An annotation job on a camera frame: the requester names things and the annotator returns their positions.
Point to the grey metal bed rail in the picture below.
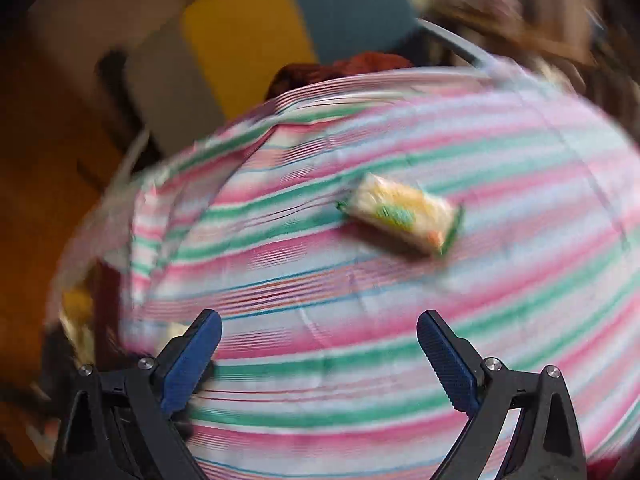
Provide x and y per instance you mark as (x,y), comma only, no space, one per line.
(455,40)

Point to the yellow green cracker packet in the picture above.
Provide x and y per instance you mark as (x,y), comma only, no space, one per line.
(400,212)

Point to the wooden wardrobe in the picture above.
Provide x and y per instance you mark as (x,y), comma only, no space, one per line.
(40,185)

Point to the wooden desk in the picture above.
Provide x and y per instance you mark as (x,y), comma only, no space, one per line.
(500,15)

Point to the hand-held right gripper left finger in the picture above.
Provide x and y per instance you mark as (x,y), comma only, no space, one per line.
(192,360)

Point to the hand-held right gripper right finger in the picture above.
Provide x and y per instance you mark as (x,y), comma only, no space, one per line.
(445,355)

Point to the pink green striped bed sheet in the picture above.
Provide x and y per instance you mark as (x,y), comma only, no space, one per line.
(350,310)

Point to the dark red cloth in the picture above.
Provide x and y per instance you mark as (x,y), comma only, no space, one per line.
(360,65)

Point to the grey yellow blue chair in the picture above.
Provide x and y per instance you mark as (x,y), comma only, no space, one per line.
(240,35)

